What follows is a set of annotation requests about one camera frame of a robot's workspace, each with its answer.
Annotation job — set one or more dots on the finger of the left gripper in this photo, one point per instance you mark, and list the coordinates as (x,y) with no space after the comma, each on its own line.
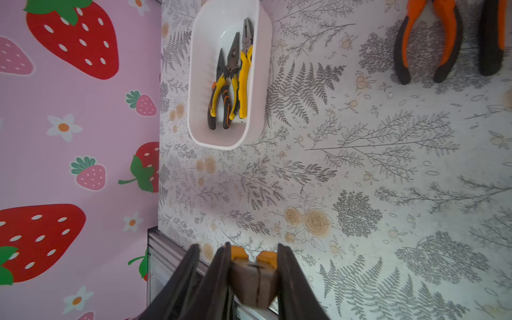
(173,300)

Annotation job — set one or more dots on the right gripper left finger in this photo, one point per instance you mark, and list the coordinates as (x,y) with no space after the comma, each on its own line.
(213,298)

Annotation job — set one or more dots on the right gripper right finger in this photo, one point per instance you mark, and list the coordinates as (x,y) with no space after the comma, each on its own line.
(296,299)

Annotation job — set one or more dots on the yellow black pliers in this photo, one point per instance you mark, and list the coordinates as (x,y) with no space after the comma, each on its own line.
(240,75)

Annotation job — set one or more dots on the white plastic storage box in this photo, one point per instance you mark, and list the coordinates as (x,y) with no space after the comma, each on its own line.
(216,27)

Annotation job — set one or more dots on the orange handled pliers small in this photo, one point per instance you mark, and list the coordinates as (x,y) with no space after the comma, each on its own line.
(434,48)

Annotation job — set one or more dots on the orange black pliers large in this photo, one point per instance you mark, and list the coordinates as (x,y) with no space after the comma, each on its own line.
(491,36)

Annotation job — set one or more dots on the amber black combination pliers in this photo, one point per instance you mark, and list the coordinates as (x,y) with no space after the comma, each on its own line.
(253,282)

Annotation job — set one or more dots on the aluminium rail frame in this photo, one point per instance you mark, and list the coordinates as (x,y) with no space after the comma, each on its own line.
(163,257)

